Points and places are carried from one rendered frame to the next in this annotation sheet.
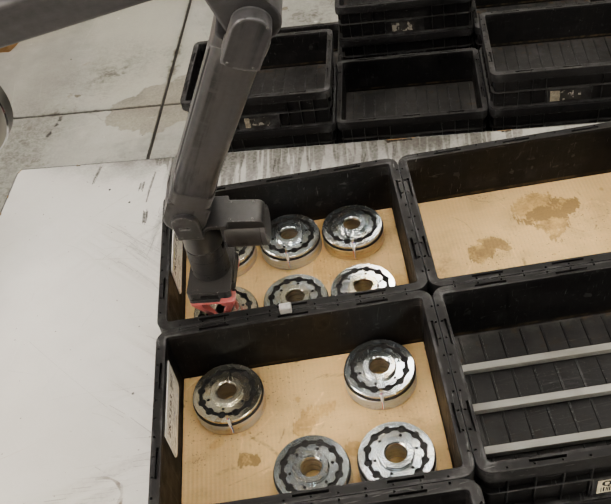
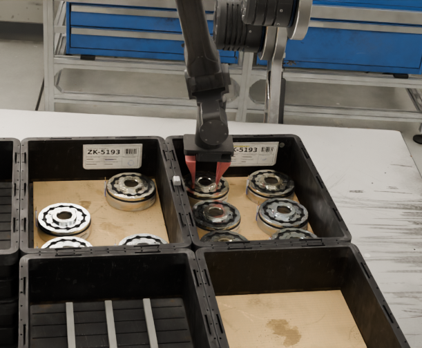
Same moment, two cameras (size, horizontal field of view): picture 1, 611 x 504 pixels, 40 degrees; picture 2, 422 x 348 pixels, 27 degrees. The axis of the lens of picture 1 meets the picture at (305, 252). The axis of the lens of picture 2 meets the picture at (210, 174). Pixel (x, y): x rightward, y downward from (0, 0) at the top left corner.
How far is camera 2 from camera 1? 1.42 m
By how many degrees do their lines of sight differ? 57
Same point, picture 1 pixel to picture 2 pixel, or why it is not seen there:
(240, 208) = (211, 105)
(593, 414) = not seen: outside the picture
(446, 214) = (329, 310)
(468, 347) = (171, 310)
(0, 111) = (298, 13)
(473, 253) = (278, 322)
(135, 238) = (331, 188)
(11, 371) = not seen: hidden behind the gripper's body
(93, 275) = not seen: hidden behind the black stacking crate
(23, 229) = (333, 139)
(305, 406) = (124, 228)
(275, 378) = (150, 215)
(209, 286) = (190, 141)
